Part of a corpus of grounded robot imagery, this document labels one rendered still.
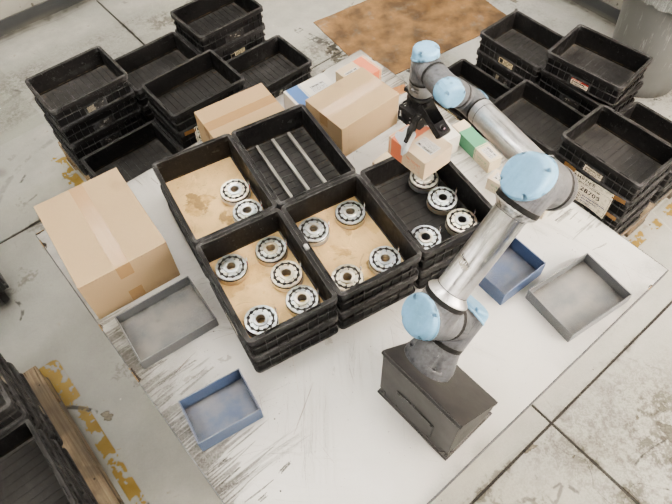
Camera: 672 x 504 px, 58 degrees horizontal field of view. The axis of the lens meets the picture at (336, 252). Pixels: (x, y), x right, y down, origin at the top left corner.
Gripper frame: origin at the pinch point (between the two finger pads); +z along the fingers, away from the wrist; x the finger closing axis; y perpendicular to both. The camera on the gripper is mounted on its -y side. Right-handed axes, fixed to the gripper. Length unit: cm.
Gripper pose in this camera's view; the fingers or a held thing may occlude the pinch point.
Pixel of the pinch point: (420, 145)
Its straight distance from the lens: 194.2
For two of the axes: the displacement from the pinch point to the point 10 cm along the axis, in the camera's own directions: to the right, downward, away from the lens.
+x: -7.6, 5.4, -3.5
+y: -6.4, -6.2, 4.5
